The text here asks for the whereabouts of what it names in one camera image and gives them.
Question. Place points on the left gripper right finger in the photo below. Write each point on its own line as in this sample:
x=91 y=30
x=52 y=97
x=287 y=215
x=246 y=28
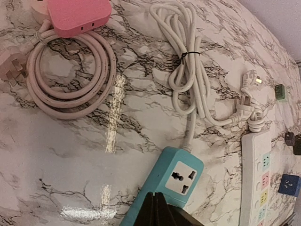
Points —
x=170 y=215

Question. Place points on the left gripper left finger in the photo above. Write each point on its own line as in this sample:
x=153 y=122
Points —
x=146 y=215

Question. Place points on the long white power strip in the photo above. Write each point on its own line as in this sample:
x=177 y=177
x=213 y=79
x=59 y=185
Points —
x=256 y=165

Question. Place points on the blue cube socket adapter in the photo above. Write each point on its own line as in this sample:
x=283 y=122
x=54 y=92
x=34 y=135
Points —
x=290 y=185

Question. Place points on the small black plug adapter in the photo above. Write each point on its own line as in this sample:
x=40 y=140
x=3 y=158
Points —
x=290 y=139

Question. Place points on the dark green dragon cube adapter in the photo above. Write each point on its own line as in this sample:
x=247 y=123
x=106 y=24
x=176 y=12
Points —
x=297 y=145

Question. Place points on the mint green usb charger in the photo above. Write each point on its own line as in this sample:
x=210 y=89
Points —
x=280 y=93

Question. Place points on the teal power strip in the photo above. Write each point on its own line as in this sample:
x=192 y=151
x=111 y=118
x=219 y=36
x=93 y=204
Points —
x=175 y=174

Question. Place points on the pink power strip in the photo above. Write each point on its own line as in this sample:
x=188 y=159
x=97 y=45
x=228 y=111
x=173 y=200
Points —
x=72 y=17

